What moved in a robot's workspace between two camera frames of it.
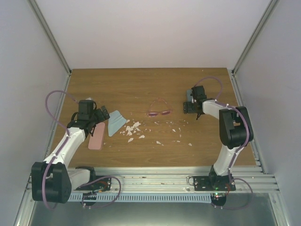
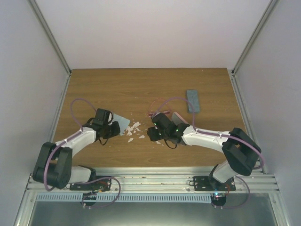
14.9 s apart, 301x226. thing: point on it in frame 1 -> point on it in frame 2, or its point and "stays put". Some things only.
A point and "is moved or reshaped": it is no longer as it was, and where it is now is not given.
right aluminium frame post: [267, 12] stays put
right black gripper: [188, 109] -> [152, 135]
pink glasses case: [96, 141] is moved or reshaped
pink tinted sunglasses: [159, 106] stays put
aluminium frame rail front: [248, 180] stays put
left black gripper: [100, 117] -> [116, 130]
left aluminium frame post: [50, 36] stays put
